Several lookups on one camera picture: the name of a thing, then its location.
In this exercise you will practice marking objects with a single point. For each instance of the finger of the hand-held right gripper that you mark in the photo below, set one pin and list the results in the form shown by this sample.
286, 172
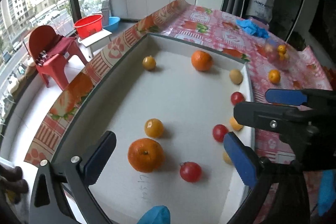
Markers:
286, 97
262, 116

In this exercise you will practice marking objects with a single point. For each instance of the clear fruit bowl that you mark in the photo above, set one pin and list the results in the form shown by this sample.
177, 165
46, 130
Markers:
275, 61

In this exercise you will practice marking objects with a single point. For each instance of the dark red cloth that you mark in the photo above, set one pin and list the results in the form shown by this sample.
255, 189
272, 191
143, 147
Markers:
60, 47

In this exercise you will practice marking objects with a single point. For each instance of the grey ribbed object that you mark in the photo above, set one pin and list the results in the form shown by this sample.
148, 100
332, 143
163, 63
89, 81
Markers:
105, 11

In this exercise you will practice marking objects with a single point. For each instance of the small orange citrus fruit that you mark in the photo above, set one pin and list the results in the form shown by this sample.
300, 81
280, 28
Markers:
281, 56

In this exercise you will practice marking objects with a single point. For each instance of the large orange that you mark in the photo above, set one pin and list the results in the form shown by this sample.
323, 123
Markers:
145, 154
201, 60

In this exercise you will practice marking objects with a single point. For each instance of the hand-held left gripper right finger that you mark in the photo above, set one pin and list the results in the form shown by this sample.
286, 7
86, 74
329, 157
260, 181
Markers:
240, 161

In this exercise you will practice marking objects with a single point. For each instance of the dark brown lump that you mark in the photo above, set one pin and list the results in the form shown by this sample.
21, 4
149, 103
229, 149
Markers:
15, 182

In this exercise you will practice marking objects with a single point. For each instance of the person's right hand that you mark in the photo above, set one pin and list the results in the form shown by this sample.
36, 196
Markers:
328, 192

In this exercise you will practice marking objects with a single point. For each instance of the red cherry tomato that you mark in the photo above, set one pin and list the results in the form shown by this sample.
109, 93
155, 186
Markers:
220, 132
190, 171
237, 98

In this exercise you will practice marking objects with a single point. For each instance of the white tray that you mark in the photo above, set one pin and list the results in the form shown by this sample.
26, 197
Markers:
178, 108

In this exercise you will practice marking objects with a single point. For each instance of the white printed bag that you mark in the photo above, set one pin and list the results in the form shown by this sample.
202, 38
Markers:
262, 6

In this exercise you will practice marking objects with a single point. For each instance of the pale yellow small fruit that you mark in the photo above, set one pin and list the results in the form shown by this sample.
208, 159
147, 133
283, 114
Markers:
227, 158

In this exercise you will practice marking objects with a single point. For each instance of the strawberry paw print tablecloth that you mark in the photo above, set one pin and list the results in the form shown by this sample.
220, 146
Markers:
223, 29

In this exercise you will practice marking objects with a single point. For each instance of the tan round fruit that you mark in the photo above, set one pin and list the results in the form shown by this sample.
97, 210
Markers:
236, 76
287, 56

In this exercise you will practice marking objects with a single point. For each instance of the small yellow citrus fruit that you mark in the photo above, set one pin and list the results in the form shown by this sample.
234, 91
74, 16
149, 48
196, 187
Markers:
235, 125
154, 128
149, 63

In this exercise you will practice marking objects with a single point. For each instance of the person's left hand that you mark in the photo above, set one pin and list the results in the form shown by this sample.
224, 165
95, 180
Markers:
156, 216

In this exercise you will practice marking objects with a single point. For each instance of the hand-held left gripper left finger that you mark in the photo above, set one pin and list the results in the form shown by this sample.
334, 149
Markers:
98, 161

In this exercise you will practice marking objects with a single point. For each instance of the white stool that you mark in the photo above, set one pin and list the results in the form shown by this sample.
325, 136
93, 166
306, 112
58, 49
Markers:
95, 36

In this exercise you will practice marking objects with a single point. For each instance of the blue plastic basin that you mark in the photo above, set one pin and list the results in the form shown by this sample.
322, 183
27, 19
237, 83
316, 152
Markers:
114, 24

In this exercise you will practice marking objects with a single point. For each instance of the red plastic basin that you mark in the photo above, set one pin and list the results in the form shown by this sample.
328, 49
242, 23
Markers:
89, 27

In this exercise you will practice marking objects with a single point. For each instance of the mandarin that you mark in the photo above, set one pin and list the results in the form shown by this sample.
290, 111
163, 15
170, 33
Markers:
281, 49
274, 75

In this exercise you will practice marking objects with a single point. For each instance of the red plastic chair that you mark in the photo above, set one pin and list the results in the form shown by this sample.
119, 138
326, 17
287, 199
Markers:
39, 37

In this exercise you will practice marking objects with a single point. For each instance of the blue cloth on table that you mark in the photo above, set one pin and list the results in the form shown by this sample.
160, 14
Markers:
252, 27

